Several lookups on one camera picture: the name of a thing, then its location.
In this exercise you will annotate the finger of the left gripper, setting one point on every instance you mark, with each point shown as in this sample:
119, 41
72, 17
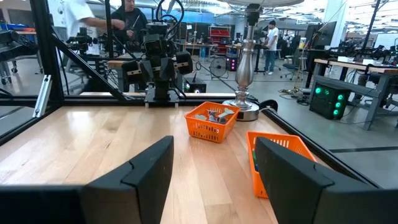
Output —
149, 71
167, 68

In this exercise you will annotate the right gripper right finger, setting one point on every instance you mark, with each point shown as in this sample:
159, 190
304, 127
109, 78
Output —
292, 193

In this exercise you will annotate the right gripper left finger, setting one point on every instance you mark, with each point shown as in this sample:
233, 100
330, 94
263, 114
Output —
146, 193

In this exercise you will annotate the grey staple remover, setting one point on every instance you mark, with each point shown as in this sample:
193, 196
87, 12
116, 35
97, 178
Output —
227, 112

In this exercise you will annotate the black background robot arm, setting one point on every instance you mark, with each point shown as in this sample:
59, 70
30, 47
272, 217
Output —
81, 40
15, 43

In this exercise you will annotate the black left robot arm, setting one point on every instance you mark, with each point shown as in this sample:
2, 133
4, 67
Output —
161, 87

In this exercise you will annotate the small black box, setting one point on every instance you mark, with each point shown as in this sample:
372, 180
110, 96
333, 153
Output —
194, 85

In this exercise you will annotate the orange plastic basket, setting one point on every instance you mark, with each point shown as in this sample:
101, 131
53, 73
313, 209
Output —
208, 130
250, 180

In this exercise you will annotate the person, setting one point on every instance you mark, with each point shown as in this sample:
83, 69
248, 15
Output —
74, 15
127, 18
273, 37

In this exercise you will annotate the round floor fan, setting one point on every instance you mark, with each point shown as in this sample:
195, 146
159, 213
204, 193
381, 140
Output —
218, 67

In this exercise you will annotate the red storage shelf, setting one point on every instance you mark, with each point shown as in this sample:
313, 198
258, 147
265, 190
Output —
220, 32

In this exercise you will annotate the black box pink lights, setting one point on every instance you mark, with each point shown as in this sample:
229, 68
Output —
232, 63

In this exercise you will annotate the white shade table lamp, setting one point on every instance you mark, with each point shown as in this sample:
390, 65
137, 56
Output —
245, 62

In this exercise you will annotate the computer tower green lights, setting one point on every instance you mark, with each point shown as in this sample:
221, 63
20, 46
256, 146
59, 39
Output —
326, 102

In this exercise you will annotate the office chair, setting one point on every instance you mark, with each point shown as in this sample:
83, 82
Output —
290, 67

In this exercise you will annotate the wooden top desk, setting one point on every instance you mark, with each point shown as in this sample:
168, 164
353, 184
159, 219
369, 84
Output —
357, 66

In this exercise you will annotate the black monitor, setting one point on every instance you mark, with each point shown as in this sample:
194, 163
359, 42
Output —
323, 34

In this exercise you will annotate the black aluminium table frame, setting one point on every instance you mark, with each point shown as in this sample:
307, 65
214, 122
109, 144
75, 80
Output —
46, 46

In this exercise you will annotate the silver metal bracket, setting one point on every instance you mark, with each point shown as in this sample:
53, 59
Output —
42, 96

